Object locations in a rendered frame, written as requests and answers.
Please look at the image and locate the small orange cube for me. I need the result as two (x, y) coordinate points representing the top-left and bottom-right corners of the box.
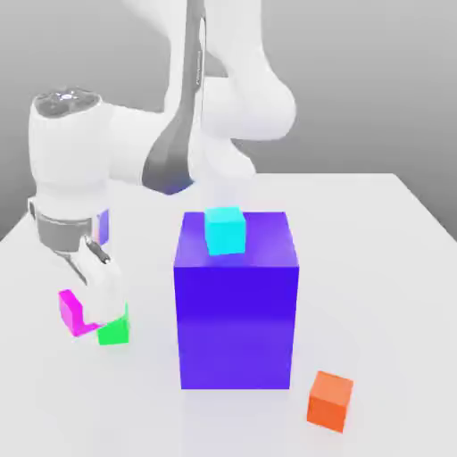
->
(305, 370), (355, 434)

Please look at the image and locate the small magenta cube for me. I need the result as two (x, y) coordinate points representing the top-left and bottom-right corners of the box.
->
(57, 288), (105, 338)

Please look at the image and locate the large purple box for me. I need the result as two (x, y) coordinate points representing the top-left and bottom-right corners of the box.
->
(172, 211), (300, 391)

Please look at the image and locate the small cyan cube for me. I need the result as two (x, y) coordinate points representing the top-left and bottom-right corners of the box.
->
(204, 205), (247, 257)

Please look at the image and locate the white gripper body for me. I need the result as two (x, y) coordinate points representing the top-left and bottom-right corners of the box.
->
(56, 245), (129, 325)

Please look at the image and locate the small green cube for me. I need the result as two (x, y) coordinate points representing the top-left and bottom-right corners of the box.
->
(96, 302), (131, 346)

